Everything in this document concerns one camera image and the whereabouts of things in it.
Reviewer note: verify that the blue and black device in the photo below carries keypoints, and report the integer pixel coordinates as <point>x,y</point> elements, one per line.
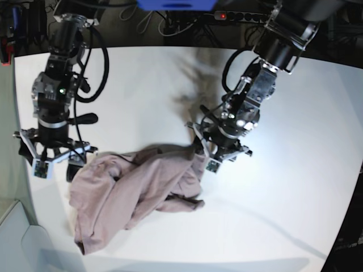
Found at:
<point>20,16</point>

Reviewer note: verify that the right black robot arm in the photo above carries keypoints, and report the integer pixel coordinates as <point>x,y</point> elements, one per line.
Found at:
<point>54,91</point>

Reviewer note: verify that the white camera bracket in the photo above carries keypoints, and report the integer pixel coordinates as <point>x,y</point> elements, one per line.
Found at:
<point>214,160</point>
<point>44,162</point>

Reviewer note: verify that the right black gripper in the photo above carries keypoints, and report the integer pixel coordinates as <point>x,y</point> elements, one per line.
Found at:
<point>53,135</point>

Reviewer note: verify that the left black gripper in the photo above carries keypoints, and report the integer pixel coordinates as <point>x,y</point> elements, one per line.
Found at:
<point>224,137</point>

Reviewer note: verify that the black power strip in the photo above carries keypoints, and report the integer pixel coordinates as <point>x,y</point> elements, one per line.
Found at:
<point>241,17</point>

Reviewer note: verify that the red and black clamp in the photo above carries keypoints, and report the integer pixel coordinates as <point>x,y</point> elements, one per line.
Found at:
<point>7,50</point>

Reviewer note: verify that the mauve pink t-shirt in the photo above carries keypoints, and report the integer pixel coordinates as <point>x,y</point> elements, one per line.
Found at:
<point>114,192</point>

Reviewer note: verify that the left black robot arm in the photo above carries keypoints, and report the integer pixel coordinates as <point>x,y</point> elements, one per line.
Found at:
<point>292,25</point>

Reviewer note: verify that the blue plastic mount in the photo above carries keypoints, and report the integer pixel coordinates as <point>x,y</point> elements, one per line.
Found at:
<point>178,5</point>

